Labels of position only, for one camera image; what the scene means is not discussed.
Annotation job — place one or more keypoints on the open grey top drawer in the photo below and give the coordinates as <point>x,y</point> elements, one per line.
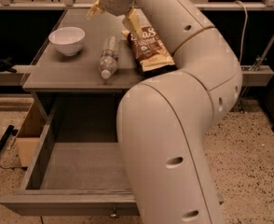
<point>78,168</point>

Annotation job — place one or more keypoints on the black cloth on rail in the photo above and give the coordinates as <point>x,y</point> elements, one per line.
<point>6,65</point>

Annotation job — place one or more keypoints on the grey wooden cabinet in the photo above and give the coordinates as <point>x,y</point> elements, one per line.
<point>56,74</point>

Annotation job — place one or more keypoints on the white ceramic bowl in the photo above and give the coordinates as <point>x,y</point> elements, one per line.
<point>67,40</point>

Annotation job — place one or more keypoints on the clear plastic water bottle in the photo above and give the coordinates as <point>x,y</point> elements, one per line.
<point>109,57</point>

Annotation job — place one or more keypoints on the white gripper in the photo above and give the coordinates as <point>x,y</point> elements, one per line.
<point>116,2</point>

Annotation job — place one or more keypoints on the cardboard box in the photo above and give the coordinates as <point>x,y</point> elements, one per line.
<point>29,134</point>

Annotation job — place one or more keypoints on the brown sea salt chips bag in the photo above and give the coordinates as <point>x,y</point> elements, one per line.
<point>149,51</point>

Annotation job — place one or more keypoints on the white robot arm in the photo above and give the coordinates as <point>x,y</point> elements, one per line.
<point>161,121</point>

